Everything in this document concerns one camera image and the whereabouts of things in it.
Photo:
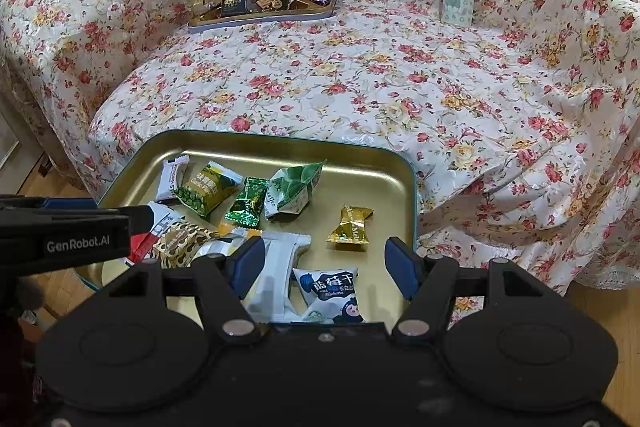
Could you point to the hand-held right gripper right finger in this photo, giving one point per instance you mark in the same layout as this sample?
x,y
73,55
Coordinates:
x,y
402,267

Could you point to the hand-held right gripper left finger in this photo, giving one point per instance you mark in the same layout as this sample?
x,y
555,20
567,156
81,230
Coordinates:
x,y
250,264

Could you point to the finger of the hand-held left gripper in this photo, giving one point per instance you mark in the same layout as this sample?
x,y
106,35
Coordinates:
x,y
70,203
142,219

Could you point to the red white snack packet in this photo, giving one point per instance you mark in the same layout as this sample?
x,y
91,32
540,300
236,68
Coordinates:
x,y
161,224

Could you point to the silver white snack packet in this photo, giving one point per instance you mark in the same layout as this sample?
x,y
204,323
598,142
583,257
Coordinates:
x,y
280,267

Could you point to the brown heart pattern snack packet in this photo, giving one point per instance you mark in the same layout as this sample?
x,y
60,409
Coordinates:
x,y
180,242

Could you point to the orange yellow snack packet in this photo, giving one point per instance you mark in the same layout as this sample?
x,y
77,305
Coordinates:
x,y
226,227

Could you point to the white packet with black print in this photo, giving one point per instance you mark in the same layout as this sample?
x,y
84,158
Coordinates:
x,y
170,179

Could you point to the dark green foil candy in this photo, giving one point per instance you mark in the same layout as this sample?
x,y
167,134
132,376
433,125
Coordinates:
x,y
247,202

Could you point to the gold foil candy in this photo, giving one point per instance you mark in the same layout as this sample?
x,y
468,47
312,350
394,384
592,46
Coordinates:
x,y
350,224

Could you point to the green yellow snack packet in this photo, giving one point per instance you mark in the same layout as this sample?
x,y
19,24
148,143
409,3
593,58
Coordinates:
x,y
205,189

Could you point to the blue white blueberry snack packet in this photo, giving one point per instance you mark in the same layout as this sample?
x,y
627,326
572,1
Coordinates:
x,y
327,294

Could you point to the green white snack bag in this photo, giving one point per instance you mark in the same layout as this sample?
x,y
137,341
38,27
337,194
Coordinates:
x,y
292,192

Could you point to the gold tin tray teal rim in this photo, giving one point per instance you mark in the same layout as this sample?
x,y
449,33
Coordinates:
x,y
360,187

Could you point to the grey rimmed tin tray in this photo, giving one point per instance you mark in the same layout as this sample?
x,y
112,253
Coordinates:
x,y
280,18

